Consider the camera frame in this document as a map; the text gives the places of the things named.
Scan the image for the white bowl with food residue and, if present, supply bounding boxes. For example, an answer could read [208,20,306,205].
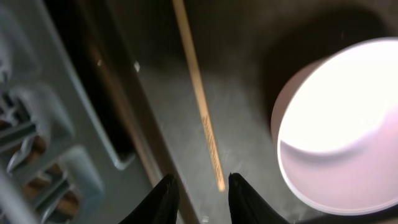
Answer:
[271,37,397,216]

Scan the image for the dark brown serving tray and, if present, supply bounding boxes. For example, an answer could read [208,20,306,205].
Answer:
[45,0,397,223]

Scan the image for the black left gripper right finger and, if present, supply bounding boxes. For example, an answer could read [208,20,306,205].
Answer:
[228,173,289,224]

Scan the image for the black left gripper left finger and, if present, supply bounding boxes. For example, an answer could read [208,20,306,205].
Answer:
[119,174,180,224]

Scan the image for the wooden chopstick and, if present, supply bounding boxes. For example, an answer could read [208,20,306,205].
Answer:
[172,0,226,192]

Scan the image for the grey plastic dishwasher rack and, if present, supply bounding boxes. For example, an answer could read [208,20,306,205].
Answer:
[1,1,152,223]

